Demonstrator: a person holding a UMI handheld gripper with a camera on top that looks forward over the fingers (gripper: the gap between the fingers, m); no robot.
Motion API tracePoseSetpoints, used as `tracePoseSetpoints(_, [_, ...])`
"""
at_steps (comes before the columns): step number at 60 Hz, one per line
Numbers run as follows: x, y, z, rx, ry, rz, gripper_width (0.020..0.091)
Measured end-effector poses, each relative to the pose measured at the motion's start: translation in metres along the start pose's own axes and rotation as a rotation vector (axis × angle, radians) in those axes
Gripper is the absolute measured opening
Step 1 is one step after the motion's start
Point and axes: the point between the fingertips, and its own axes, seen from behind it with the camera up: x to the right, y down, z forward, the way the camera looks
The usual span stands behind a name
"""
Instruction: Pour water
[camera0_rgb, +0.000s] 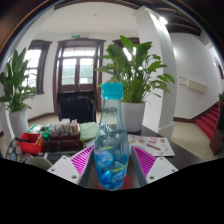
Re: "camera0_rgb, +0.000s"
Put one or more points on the black chair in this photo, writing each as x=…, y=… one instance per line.
x=76, y=108

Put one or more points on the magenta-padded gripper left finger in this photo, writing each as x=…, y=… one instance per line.
x=63, y=166

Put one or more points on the green exit sign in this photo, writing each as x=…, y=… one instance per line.
x=80, y=36

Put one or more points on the dark wooden double door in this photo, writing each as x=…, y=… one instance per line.
x=76, y=70

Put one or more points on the red carpeted staircase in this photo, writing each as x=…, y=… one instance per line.
x=208, y=121

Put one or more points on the grey-green patterned ceramic mug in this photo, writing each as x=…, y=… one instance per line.
x=38, y=162

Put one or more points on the dark-framed window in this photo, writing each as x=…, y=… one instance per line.
x=116, y=41
x=33, y=58

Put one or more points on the white wall-mounted panel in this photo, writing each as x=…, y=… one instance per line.
x=195, y=85

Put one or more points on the printed paper sheet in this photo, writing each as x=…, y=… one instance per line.
x=156, y=146

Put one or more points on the green cloth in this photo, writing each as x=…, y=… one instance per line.
x=88, y=131

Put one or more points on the clear blue-capped drink bottle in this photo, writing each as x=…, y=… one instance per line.
x=111, y=156

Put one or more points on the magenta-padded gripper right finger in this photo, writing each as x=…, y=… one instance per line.
x=161, y=167

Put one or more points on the leafy plant in white pot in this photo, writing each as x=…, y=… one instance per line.
x=133, y=115
x=18, y=121

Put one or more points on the green flat box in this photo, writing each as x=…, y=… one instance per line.
x=40, y=128

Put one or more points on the flat round red coaster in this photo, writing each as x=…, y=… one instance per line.
x=128, y=182

